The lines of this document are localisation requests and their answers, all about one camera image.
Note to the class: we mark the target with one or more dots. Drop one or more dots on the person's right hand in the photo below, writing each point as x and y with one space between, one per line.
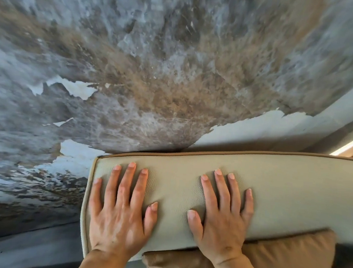
222 230

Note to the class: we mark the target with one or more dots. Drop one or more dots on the lit strip light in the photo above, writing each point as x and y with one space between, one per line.
351 144

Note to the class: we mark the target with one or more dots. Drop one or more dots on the person's left hand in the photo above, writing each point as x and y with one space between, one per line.
117 225

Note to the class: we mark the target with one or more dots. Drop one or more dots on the person's right thumb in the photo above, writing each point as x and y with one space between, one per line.
194 225

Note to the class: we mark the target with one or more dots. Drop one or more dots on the beige leather sofa backrest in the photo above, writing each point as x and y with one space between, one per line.
282 189

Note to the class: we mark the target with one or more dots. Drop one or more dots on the person's left forearm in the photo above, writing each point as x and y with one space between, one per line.
100 263

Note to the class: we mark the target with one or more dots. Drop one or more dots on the tan leather cushion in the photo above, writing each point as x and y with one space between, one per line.
291 263

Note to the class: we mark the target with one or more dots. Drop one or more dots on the person's right little finger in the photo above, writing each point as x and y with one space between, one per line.
248 203

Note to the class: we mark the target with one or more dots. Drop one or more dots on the person's right middle finger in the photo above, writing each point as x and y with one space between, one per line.
222 191

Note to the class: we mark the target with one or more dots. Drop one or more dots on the person's left middle finger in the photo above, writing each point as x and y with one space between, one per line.
126 183

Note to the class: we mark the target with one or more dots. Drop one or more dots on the person's left thumb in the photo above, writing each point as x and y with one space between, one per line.
150 219

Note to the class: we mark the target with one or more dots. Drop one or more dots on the person's left little finger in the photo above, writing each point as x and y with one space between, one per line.
95 194

